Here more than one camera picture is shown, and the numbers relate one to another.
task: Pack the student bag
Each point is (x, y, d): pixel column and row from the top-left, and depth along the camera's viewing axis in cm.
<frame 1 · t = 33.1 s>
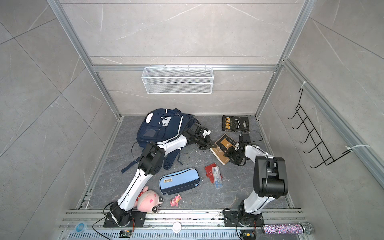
left hand: (216, 144, 94), fingers closed
right hand: (226, 154, 95), fingers open
navy blue student backpack: (161, 125, 112), point 3 cm above the table
black book gold title: (236, 123, 116), on the table
blue pencil case: (175, 183, 84), point 4 cm above the table
pink pig plush toy: (148, 201, 73), point 9 cm above the table
small pink toy: (175, 201, 78), point 3 cm above the table
red card box: (209, 172, 90), point 2 cm above the table

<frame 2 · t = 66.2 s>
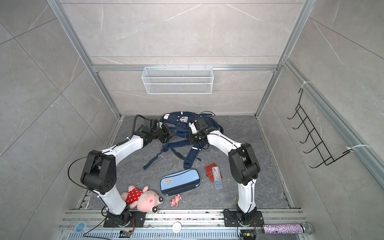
left hand: (178, 128, 88), fingers closed
right hand: (189, 137, 95), fingers open
navy blue student backpack: (180, 121, 109), point 7 cm above the table
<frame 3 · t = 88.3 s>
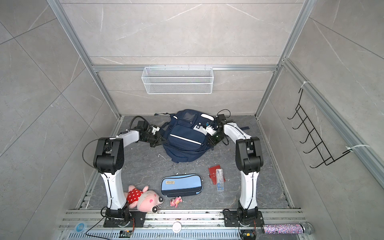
left hand: (167, 138, 99), fingers closed
right hand: (210, 140, 100), fingers open
navy blue student backpack: (185, 134, 103), point 6 cm above the table
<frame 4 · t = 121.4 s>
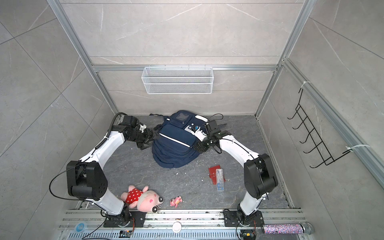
left hand: (156, 137, 86), fingers open
right hand: (198, 142, 90), fingers open
navy blue student backpack: (172, 145, 92), point 10 cm above the table
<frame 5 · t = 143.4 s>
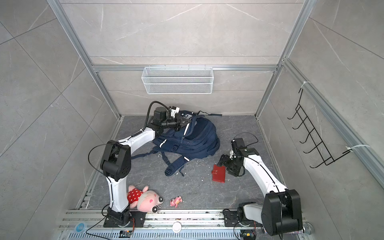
left hand: (191, 117, 85), fingers closed
right hand: (221, 165, 84), fingers open
navy blue student backpack: (197, 138, 90), point 15 cm above the table
red card box: (218, 173, 90), point 2 cm above the table
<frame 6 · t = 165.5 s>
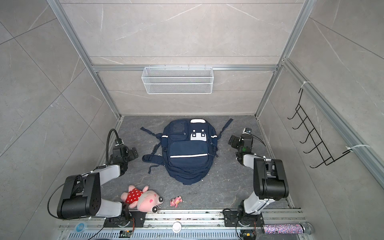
left hand: (125, 148, 93), fingers open
right hand: (238, 136, 97), fingers open
navy blue student backpack: (188, 148, 93), point 8 cm above the table
